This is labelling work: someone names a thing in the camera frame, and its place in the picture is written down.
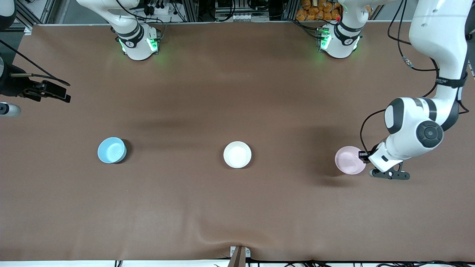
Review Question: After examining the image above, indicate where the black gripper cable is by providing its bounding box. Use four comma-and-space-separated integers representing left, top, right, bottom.
0, 39, 71, 86
359, 0, 469, 153

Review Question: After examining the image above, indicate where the blue bowl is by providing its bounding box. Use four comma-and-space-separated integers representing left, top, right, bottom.
97, 137, 127, 164

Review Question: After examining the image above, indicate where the metal table edge bracket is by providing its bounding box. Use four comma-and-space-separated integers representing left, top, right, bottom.
228, 245, 251, 267

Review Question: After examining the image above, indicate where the pink bowl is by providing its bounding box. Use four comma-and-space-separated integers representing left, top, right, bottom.
335, 146, 367, 175

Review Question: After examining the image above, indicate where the bag of orange snacks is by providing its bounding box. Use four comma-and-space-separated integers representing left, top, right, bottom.
296, 0, 342, 22

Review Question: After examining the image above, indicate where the white bowl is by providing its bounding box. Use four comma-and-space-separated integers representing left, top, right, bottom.
223, 141, 252, 169

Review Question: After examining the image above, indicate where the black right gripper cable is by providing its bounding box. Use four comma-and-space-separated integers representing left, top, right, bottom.
0, 39, 71, 86

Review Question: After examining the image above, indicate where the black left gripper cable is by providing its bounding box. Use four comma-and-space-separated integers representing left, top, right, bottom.
359, 0, 469, 153

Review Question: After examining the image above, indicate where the white power strip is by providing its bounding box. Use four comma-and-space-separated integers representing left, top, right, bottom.
143, 2, 171, 15

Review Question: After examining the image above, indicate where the brown table cloth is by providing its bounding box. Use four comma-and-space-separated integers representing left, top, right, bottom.
0, 22, 475, 262

